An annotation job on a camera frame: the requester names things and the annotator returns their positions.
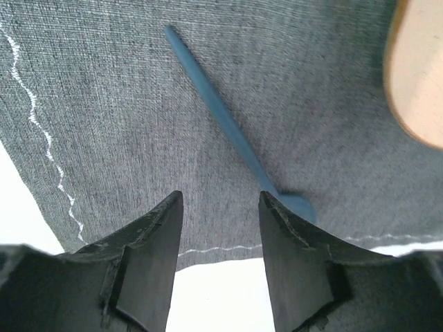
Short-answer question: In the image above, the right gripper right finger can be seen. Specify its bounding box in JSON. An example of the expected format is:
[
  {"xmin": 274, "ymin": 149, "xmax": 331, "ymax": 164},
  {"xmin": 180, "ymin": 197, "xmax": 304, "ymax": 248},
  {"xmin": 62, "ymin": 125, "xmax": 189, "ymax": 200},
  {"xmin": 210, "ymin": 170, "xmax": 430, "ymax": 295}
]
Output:
[{"xmin": 259, "ymin": 192, "xmax": 442, "ymax": 331}]

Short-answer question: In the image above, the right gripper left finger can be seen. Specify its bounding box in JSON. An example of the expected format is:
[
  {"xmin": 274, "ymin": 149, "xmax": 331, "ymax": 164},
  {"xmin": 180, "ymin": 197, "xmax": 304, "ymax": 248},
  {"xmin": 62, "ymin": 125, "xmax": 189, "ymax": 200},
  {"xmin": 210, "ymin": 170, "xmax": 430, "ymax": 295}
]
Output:
[{"xmin": 1, "ymin": 191, "xmax": 183, "ymax": 331}]

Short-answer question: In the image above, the blue plastic spoon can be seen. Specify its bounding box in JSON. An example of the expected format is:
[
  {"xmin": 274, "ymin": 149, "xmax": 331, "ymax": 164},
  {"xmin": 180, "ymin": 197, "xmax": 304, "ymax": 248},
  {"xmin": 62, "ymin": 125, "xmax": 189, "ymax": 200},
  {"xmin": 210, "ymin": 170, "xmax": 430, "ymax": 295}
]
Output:
[{"xmin": 164, "ymin": 26, "xmax": 316, "ymax": 223}]

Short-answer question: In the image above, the grey cloth placemat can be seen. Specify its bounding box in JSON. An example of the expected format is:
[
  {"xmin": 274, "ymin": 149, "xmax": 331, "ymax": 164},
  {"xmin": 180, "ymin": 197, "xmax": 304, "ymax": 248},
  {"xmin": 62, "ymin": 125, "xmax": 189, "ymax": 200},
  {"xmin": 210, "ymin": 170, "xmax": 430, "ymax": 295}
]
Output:
[{"xmin": 1, "ymin": 1, "xmax": 442, "ymax": 269}]

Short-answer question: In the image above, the beige bird pattern plate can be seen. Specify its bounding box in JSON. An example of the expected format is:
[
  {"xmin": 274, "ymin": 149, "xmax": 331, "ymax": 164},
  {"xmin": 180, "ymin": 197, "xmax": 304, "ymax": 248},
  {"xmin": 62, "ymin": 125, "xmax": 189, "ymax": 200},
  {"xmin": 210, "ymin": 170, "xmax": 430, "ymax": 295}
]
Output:
[{"xmin": 383, "ymin": 1, "xmax": 442, "ymax": 150}]

